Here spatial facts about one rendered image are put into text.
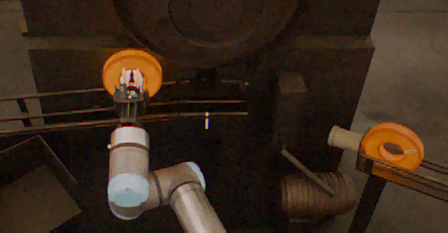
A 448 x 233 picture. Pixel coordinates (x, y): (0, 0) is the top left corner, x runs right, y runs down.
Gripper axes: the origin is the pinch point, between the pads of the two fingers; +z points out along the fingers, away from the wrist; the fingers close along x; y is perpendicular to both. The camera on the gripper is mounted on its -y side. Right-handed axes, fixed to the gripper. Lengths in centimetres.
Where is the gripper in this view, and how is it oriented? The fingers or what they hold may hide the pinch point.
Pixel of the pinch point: (132, 71)
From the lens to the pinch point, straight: 144.7
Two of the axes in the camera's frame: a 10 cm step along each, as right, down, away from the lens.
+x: -10.0, 0.2, -0.9
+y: 0.7, -5.2, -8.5
